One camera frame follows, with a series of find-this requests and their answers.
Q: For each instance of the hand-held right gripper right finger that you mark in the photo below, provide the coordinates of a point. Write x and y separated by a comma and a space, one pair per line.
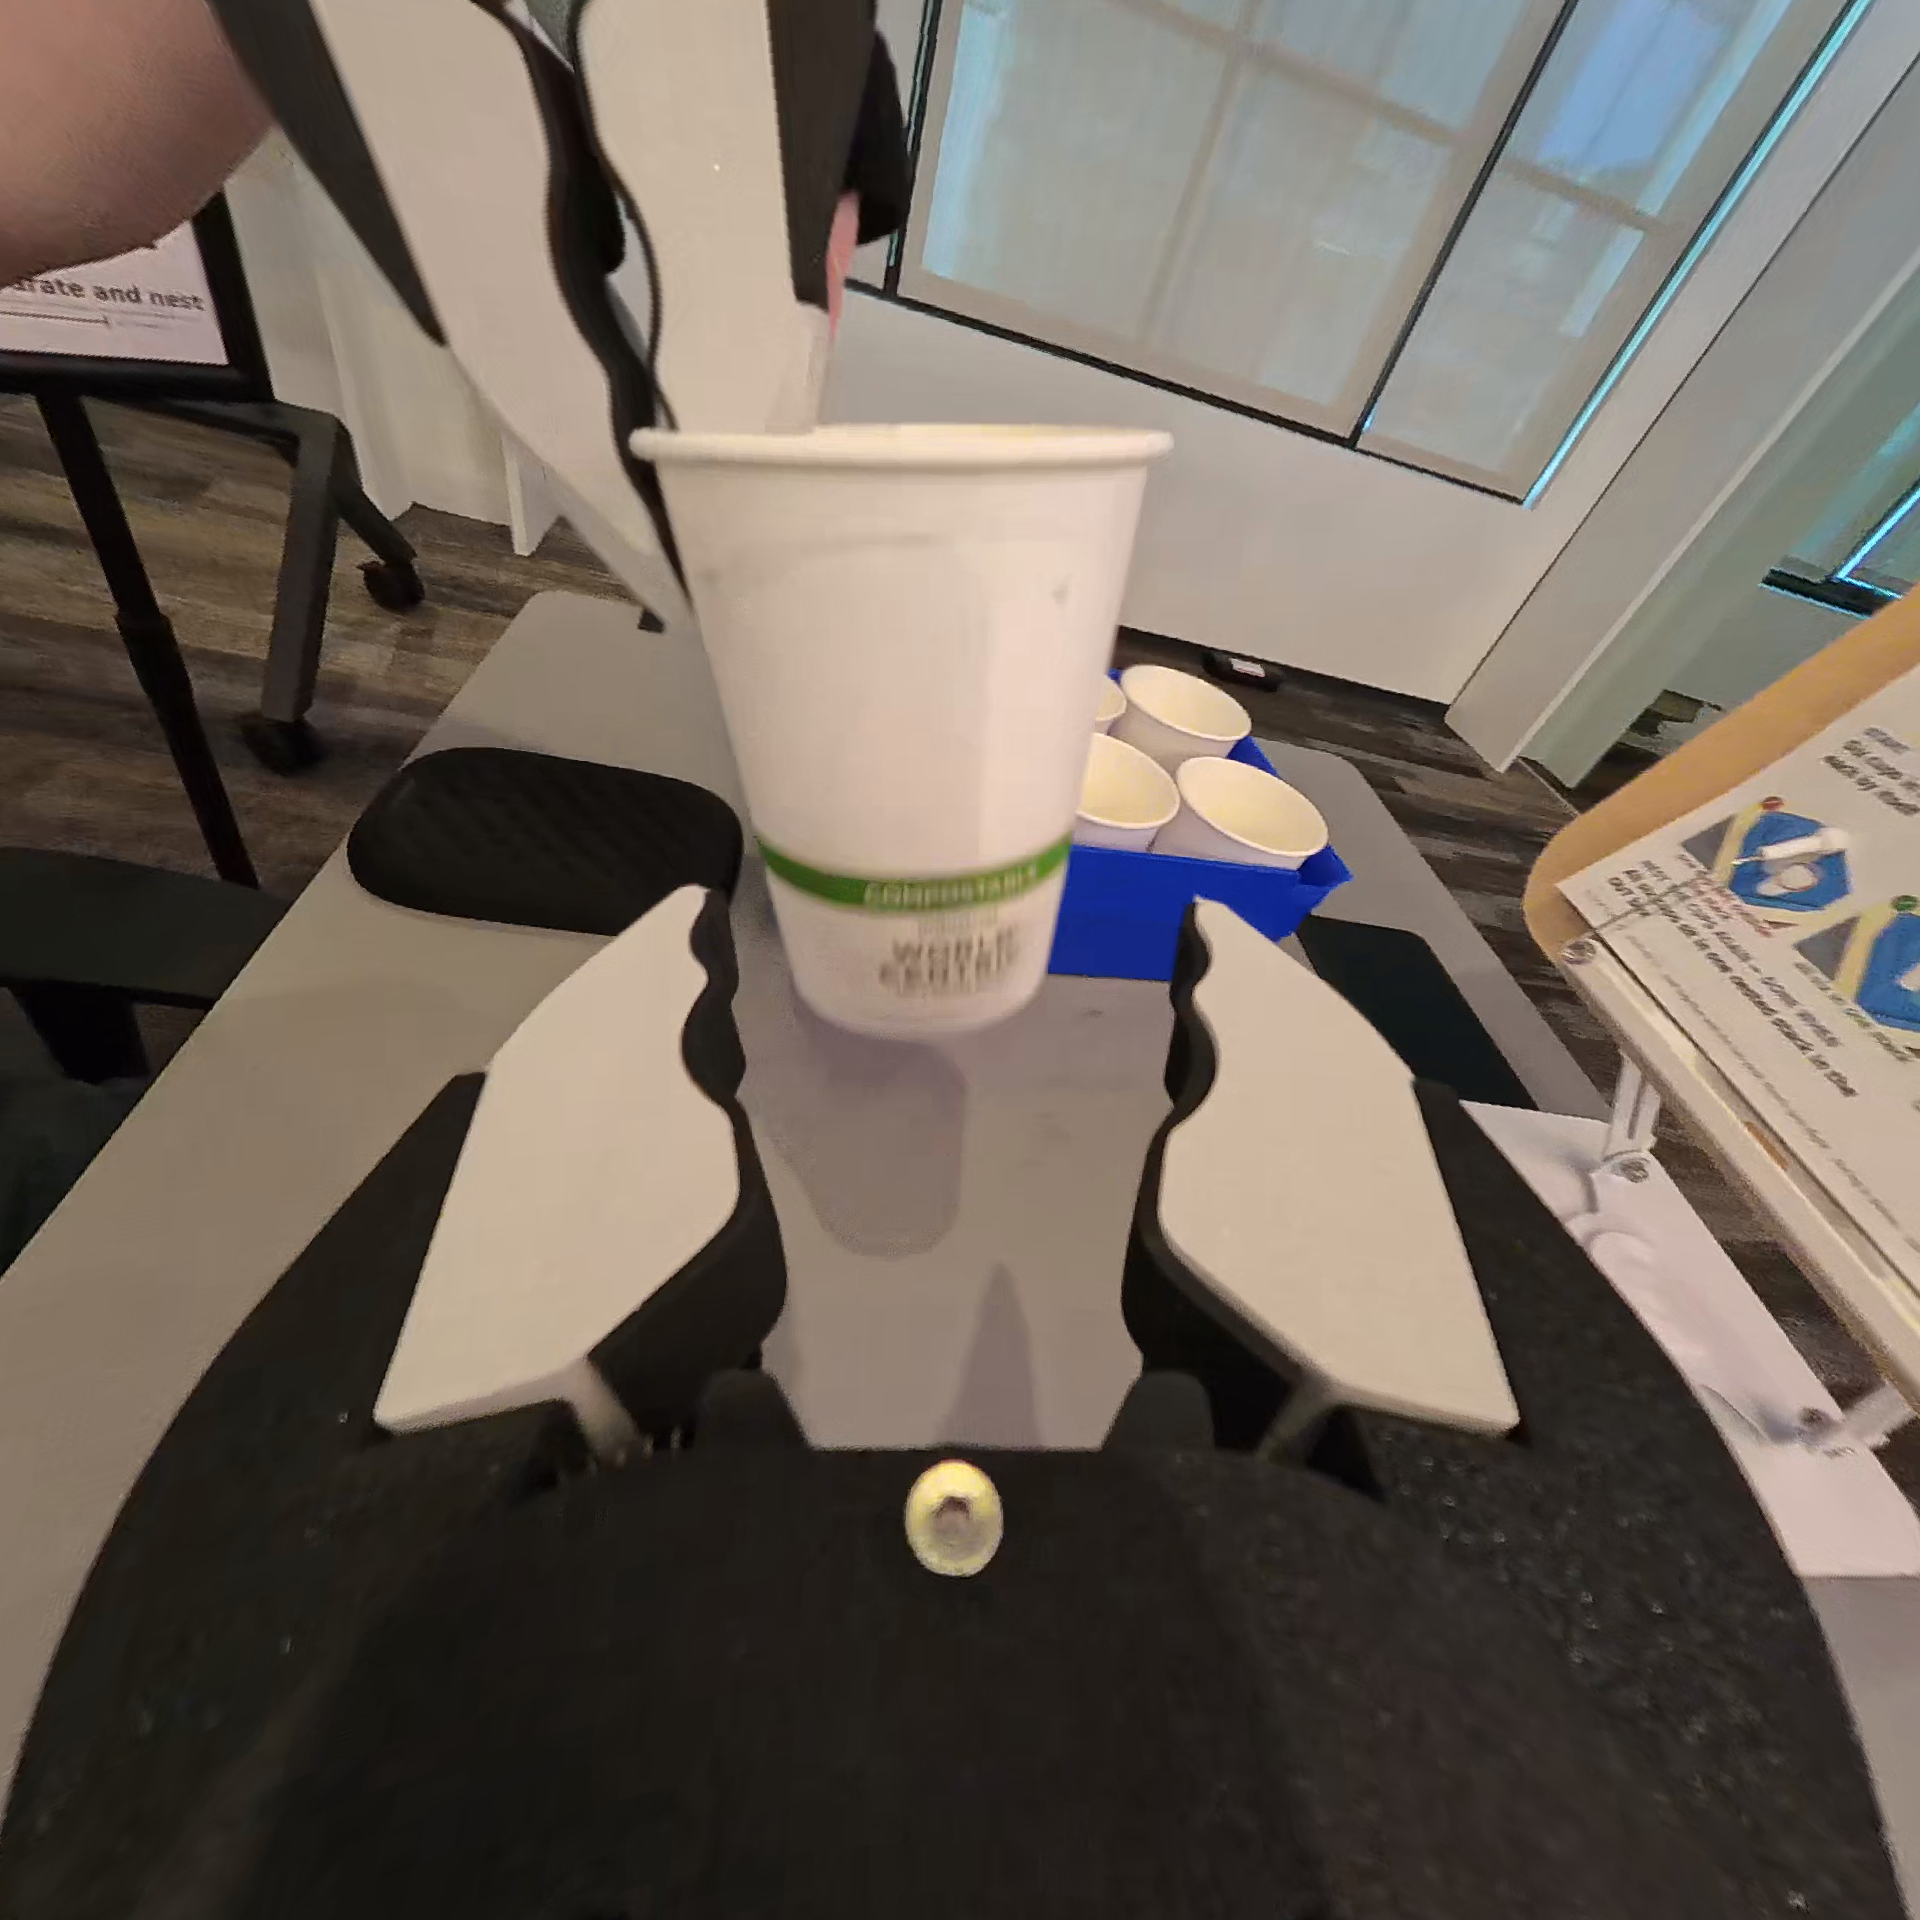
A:
1336, 1231

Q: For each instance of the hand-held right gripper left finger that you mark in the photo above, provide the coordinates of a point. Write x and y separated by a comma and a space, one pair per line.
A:
571, 1231

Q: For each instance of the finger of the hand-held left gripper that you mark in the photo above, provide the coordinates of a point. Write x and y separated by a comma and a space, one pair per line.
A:
450, 180
707, 211

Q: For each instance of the blue plastic bin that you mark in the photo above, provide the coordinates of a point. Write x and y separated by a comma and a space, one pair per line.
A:
1201, 916

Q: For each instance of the white paper cup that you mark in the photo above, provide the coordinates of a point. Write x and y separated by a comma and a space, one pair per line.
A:
901, 690
1104, 706
1254, 810
1187, 714
1122, 791

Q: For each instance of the person's left forearm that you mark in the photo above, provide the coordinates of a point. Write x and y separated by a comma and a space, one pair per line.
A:
90, 121

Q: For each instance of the black flat mat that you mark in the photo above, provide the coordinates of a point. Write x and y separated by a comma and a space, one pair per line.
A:
1411, 1006

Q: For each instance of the black white marker board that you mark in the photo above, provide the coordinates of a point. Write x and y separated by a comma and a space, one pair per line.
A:
120, 300

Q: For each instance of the large window with blinds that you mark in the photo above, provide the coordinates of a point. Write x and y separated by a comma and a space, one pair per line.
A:
1261, 180

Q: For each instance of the black chair base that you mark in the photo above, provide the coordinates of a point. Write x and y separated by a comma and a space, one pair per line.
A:
300, 600

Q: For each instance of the black chair armrest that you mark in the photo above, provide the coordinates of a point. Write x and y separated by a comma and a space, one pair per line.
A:
120, 916

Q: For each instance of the printed instruction sign board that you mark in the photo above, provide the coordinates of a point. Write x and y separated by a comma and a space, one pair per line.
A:
1801, 931

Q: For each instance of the instruction sheet on wooden stand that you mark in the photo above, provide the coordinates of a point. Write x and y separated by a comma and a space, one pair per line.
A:
1680, 797

